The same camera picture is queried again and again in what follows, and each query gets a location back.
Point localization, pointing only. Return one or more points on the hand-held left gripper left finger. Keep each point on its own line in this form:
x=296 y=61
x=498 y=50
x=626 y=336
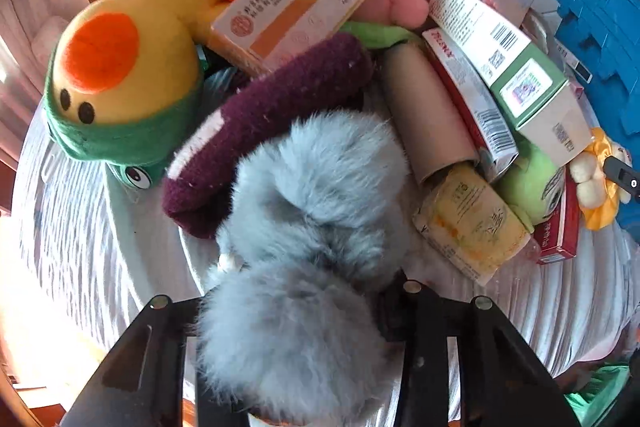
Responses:
x=165 y=322

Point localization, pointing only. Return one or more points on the yellow duck plush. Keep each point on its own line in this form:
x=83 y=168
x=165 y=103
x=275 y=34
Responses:
x=150 y=7

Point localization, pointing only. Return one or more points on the yellow flower plush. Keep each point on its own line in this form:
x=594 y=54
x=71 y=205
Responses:
x=592 y=177

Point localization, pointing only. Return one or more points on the purple knitted eggplant plush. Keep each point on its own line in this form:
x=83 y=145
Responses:
x=280 y=92

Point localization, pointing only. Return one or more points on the blue plastic crate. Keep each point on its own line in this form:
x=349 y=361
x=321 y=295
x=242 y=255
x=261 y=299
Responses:
x=600 y=17

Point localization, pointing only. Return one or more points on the pale curtain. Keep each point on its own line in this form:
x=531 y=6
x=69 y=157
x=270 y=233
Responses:
x=25 y=72

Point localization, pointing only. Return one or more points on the green frog plush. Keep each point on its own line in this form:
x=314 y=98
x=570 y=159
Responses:
x=530 y=187

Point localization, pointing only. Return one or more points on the pink pig plush green dress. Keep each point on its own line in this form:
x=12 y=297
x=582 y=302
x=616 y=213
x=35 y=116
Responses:
x=395 y=2

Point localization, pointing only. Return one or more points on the grey fluffy plush toy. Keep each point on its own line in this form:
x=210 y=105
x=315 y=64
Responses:
x=310 y=207

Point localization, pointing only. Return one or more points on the clear plastic package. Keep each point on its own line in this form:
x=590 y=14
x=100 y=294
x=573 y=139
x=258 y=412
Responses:
x=565 y=57

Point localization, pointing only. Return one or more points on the pale cardboard tube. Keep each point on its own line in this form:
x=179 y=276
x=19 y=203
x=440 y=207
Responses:
x=425 y=107

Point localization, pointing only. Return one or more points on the yellow tissue packet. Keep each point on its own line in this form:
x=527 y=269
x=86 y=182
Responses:
x=470 y=222

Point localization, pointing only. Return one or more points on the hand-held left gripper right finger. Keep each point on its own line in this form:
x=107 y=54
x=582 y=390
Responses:
x=415 y=307

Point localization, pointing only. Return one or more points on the white green box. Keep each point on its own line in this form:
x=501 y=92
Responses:
x=500 y=52

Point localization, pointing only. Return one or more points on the green cloth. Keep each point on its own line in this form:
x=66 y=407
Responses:
x=600 y=392

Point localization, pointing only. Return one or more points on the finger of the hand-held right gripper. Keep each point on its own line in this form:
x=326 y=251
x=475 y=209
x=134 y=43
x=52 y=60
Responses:
x=622 y=179

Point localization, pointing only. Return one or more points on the red white medicine box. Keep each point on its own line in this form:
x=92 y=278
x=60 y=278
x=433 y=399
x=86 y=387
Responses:
x=470 y=97

